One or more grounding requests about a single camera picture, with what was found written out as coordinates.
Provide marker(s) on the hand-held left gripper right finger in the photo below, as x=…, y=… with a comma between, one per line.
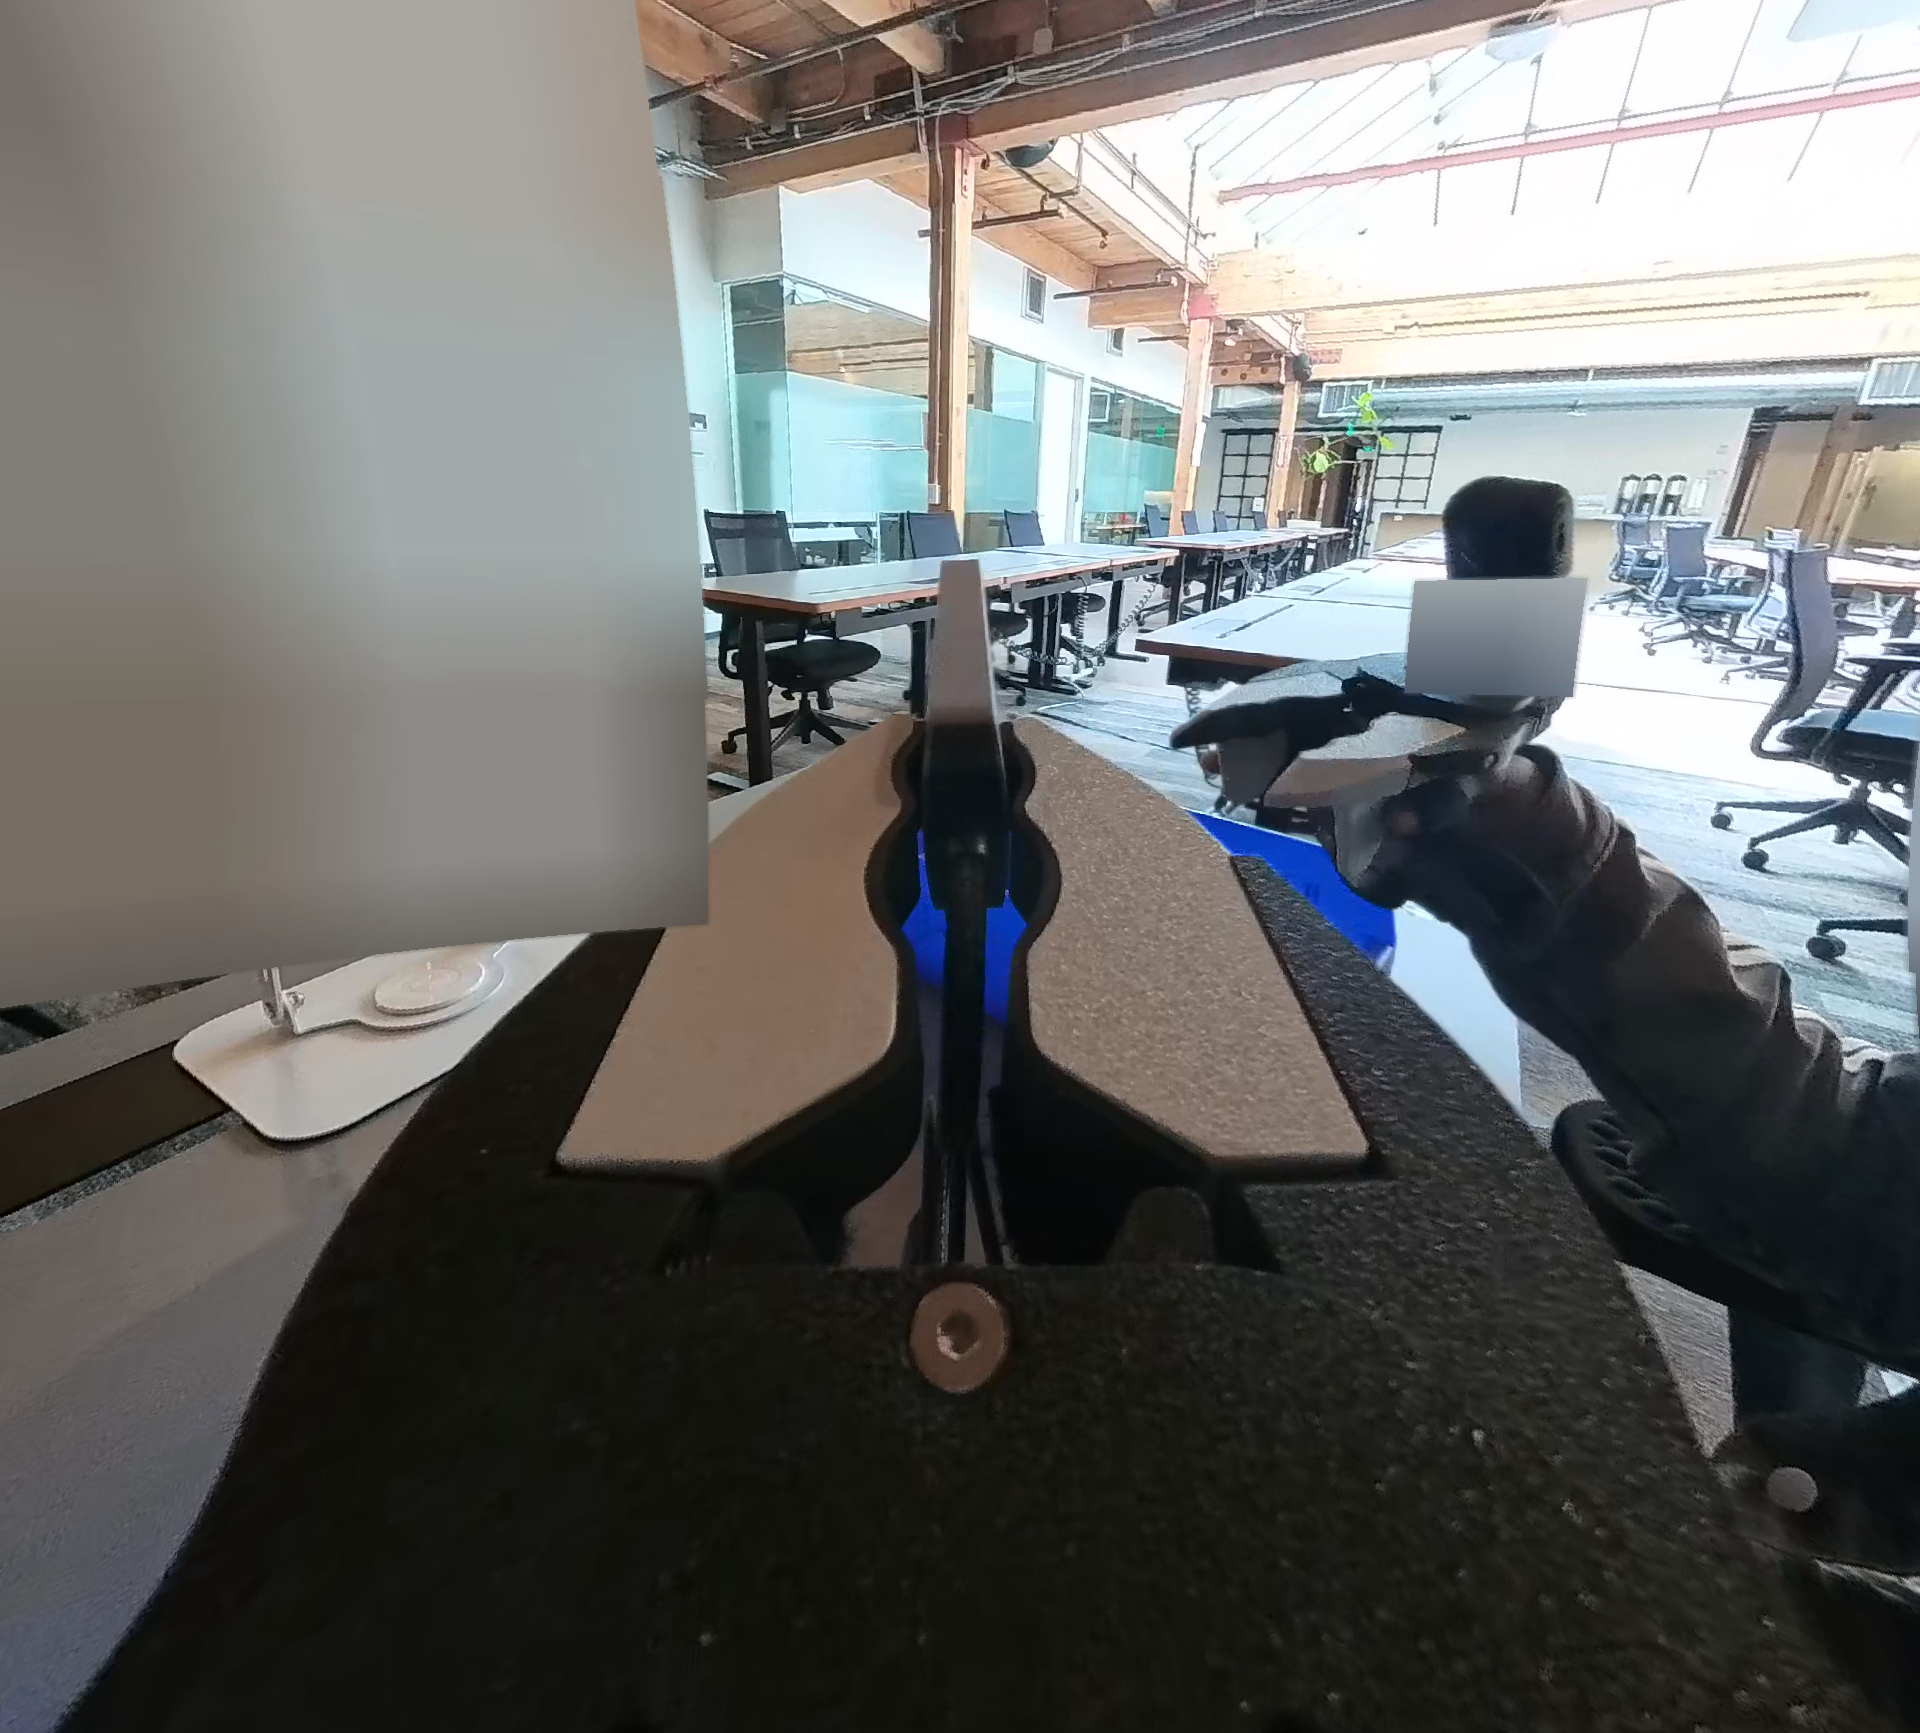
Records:
x=1200, y=984

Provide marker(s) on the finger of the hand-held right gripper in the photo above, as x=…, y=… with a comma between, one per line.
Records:
x=1397, y=751
x=1261, y=714

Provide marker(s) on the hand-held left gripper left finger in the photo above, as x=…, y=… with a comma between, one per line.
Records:
x=719, y=984

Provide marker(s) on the blue plastic bin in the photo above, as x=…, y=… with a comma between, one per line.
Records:
x=1335, y=886

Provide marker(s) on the grey USB hub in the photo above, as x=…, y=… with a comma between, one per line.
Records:
x=964, y=654

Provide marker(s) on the person's right forearm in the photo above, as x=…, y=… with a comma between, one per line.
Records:
x=1725, y=1043

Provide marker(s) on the person's right hand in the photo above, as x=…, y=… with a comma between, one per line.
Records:
x=1501, y=831

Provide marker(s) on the office desk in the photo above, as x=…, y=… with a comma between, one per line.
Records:
x=901, y=578
x=1276, y=621

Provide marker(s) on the green hanging plant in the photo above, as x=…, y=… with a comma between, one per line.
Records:
x=1350, y=428

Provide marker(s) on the black office chair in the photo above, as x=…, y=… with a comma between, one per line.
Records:
x=795, y=654
x=1845, y=727

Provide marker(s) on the white ceiling sensor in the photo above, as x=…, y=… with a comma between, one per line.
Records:
x=1522, y=38

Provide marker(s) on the wooden support post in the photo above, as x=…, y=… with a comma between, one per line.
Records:
x=950, y=339

